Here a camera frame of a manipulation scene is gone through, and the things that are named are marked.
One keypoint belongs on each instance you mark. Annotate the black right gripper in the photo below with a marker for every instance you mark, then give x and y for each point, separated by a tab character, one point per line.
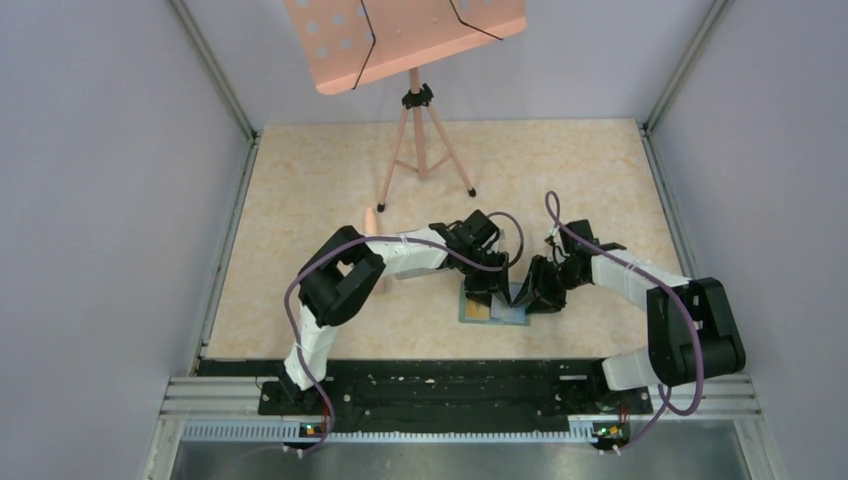
542	298

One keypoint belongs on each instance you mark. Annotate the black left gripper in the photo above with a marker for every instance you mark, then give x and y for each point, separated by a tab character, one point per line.
492	283

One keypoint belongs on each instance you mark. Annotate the green leather card holder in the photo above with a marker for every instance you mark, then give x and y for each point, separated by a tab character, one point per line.
501	314

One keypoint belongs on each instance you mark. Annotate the gold VIP credit card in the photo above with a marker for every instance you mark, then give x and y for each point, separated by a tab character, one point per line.
474	311

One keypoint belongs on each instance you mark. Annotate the clear plastic card box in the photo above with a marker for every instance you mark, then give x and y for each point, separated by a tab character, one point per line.
420	253

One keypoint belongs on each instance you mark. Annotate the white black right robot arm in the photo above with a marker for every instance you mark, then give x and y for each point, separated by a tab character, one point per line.
691	328

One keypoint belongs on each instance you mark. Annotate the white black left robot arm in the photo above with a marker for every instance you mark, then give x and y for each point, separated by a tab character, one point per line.
335	283

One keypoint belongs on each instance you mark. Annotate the pink music stand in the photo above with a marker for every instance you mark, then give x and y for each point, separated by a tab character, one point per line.
349	44

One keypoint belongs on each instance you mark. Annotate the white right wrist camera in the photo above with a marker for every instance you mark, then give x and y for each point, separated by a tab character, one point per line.
554	241

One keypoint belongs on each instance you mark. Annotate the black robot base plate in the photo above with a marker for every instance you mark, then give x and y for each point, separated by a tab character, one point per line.
417	390

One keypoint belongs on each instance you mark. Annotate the aluminium front rail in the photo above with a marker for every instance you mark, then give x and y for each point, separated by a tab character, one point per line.
226	409

